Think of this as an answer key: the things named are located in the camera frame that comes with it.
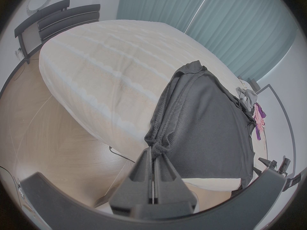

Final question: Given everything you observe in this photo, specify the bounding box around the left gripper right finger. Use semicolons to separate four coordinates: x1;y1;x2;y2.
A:
154;153;197;210

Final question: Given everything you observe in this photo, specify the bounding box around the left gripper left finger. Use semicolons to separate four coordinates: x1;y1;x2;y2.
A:
110;148;153;211

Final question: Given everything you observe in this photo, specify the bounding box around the black T-shirt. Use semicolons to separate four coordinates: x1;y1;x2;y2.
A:
144;60;256;190

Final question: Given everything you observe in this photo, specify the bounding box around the pile of clothes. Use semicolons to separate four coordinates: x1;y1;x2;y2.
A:
249;103;267;141

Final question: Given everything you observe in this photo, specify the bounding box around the grey garment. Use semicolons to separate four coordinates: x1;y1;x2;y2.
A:
236;86;258;111

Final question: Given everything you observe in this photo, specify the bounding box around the grey bedside table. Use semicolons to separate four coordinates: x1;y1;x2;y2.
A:
248;78;261;92

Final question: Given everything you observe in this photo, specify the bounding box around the white printed pillow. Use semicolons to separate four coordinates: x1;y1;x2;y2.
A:
239;79;252;90

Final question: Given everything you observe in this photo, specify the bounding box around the bed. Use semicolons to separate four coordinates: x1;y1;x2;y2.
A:
38;19;296;192

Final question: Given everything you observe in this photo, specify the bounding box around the blue-green curtain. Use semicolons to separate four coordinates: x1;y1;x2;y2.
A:
117;0;214;34
186;0;298;82

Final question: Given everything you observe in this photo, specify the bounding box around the black cable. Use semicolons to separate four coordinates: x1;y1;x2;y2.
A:
109;146;135;163

